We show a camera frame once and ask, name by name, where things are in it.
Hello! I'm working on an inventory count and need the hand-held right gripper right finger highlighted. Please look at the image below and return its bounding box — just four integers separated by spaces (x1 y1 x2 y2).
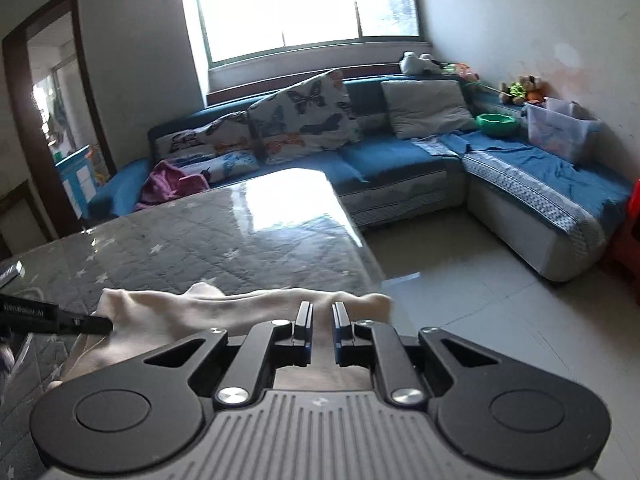
332 301 502 407

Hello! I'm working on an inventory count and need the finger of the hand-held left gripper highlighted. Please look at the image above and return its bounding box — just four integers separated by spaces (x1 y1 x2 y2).
0 301 114 336

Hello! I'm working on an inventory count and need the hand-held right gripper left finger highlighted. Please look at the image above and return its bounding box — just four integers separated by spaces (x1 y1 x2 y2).
143 301 315 407

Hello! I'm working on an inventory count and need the cream shirt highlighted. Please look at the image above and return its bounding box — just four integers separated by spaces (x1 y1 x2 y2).
47 282 397 397

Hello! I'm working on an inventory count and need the blue white cabinet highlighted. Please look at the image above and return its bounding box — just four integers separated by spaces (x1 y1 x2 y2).
54 144 102 222

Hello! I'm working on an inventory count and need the magenta cloth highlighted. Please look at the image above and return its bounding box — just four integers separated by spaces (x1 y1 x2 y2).
134 159 212 212

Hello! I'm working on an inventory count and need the blue sofa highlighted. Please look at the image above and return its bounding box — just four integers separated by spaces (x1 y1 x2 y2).
80 72 636 283

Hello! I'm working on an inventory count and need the large butterfly print cushion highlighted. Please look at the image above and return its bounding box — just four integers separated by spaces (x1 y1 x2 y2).
247 68 362 167

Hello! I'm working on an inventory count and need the grey cushion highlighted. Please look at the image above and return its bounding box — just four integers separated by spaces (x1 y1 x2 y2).
380 78 479 141

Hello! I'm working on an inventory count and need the blue blanket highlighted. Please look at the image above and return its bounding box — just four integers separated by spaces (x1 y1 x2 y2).
414 129 634 222

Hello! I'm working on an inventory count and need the green bowl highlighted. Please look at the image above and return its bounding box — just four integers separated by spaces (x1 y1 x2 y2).
474 112 520 139

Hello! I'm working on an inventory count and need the white plush toy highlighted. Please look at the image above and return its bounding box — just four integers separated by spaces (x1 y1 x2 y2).
398 51 446 77

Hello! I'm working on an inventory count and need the pink green plush toy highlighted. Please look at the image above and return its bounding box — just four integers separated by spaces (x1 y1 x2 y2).
442 61 482 84

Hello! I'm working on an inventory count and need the red plastic stool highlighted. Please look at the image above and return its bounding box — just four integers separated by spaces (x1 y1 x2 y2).
606 176 640 292

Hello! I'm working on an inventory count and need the clear plastic storage box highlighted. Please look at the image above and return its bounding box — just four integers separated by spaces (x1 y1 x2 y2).
521 97 602 166

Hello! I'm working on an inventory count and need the brown green plush toy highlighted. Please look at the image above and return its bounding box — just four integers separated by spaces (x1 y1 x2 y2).
499 74 549 106

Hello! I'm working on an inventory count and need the window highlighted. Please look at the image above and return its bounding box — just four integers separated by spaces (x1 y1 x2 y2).
191 0 422 67

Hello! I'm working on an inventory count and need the dark wooden door frame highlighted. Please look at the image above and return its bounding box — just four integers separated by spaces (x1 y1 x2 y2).
1 0 119 243

